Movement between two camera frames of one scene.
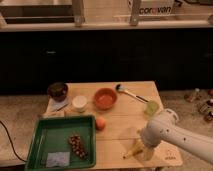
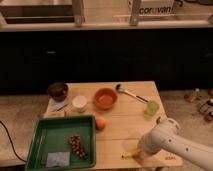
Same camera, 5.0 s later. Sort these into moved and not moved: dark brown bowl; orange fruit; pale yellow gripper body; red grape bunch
Moved: pale yellow gripper body
Not moved: red grape bunch; orange fruit; dark brown bowl
